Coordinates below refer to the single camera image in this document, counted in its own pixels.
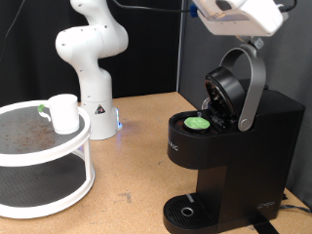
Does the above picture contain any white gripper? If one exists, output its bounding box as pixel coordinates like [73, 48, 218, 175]
[206, 0, 289, 51]

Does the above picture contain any brewer lid with silver handle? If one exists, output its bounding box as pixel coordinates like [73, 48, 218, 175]
[201, 43, 267, 133]

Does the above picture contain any green-lidded reusable coffee pod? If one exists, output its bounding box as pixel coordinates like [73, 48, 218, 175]
[183, 116, 212, 132]

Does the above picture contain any white mug green-taped handle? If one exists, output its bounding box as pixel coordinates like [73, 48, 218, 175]
[37, 94, 81, 136]

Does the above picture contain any black Keurig coffee machine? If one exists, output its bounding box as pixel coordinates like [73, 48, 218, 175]
[163, 77, 306, 234]

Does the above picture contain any grey partition panel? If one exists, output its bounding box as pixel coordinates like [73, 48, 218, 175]
[176, 0, 312, 209]

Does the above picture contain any black drip tray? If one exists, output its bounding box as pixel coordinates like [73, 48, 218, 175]
[163, 193, 217, 234]

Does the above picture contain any black tape strip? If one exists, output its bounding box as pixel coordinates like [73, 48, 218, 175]
[250, 215, 280, 234]

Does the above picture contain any black backdrop curtain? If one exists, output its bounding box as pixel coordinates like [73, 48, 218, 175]
[0, 0, 183, 106]

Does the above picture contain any white two-tier turntable shelf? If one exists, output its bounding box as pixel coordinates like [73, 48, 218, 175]
[0, 99, 97, 219]

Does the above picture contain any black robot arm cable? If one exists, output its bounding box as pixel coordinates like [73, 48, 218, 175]
[111, 0, 193, 15]

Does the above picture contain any braided power cable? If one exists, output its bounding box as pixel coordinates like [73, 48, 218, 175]
[280, 204, 312, 215]

